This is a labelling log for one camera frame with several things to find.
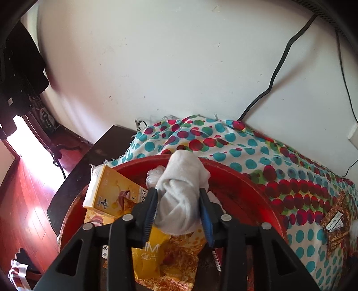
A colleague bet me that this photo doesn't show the white red bag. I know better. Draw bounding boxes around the white red bag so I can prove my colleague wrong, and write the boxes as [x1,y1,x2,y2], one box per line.
[8,248,37,289]

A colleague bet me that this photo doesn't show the large grey sock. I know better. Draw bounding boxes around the large grey sock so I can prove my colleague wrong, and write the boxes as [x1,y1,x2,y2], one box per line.
[155,150,211,235]

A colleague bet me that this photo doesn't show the yellow carton box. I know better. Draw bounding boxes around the yellow carton box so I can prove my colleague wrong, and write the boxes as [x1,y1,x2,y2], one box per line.
[83,165,149,217]

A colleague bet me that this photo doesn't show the black hanging bag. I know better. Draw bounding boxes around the black hanging bag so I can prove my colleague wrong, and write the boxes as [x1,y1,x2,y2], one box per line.
[0,21,50,135]

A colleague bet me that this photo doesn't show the large brown snack packet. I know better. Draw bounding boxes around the large brown snack packet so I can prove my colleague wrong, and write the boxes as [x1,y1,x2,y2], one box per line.
[320,192,353,262]

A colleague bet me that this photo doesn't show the polka dot tablecloth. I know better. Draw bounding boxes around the polka dot tablecloth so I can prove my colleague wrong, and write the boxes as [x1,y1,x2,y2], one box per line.
[110,115,358,291]

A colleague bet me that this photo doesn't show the maroon box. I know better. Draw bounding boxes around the maroon box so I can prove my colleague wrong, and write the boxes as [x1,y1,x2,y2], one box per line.
[210,248,224,272]

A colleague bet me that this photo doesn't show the grey monitor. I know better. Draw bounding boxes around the grey monitor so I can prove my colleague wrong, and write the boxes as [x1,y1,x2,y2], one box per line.
[291,0,340,32]

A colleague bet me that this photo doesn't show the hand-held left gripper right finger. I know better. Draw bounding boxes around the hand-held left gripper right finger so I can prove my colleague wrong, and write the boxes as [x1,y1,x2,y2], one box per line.
[198,188,321,291]

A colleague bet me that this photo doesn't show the dark wooden table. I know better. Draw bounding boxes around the dark wooden table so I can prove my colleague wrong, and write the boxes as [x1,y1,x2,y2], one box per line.
[46,124,137,233]

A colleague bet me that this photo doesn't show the small grey sock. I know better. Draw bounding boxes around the small grey sock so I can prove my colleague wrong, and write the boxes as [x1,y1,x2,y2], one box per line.
[348,221,358,247]

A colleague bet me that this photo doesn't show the thin black cable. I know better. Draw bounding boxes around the thin black cable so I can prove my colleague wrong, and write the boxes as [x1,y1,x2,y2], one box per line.
[334,28,358,179]

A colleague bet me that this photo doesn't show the black floor stand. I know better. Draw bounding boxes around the black floor stand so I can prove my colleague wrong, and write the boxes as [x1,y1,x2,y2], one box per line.
[42,109,84,180]

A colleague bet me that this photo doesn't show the white crumpled plastic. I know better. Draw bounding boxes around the white crumpled plastic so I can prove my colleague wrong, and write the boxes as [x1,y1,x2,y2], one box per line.
[146,165,168,188]

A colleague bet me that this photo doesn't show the thick black cable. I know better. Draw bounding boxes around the thick black cable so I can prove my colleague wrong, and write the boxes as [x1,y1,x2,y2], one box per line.
[239,14,318,121]

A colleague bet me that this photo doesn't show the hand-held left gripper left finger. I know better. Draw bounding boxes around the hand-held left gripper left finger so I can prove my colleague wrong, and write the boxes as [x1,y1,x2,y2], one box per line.
[34,188,159,291]

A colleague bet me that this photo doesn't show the yellow cereal packet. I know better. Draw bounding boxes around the yellow cereal packet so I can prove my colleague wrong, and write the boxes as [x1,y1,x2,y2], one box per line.
[84,190,206,291]

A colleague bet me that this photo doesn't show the white single wall socket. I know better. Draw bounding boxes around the white single wall socket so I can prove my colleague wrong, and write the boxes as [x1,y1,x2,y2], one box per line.
[347,123,358,152]

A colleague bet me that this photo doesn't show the red basin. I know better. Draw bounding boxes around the red basin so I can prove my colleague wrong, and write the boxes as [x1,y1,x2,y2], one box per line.
[57,155,288,291]

